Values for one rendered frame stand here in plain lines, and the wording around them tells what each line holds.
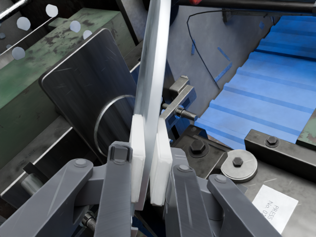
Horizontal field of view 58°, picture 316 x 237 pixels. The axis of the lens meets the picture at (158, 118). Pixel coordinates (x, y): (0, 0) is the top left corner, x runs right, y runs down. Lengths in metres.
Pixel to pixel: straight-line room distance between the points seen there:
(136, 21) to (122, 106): 0.25
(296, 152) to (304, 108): 1.74
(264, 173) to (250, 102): 1.81
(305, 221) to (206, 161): 0.15
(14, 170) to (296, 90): 2.05
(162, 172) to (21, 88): 0.46
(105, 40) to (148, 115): 0.31
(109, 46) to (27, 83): 0.19
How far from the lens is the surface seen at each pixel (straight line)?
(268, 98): 2.25
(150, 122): 0.18
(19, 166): 0.58
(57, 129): 0.59
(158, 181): 0.16
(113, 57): 0.49
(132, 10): 0.69
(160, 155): 0.15
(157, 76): 0.18
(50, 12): 0.57
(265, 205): 0.44
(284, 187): 0.46
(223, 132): 2.06
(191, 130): 0.55
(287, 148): 0.45
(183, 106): 0.71
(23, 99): 0.58
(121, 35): 0.67
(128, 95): 0.53
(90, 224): 0.61
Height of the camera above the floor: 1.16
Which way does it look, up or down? 38 degrees down
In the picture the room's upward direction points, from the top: 112 degrees clockwise
